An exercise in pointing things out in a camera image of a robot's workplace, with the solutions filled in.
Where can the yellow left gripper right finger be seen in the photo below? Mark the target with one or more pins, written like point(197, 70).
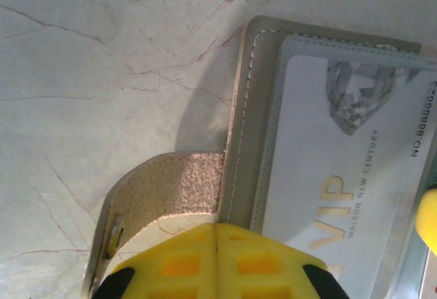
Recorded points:
point(259, 271)

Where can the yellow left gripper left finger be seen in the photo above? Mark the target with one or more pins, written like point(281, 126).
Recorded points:
point(177, 268)

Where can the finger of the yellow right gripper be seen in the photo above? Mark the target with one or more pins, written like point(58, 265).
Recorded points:
point(428, 220)

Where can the white VIP card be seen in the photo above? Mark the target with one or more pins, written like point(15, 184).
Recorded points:
point(341, 176)

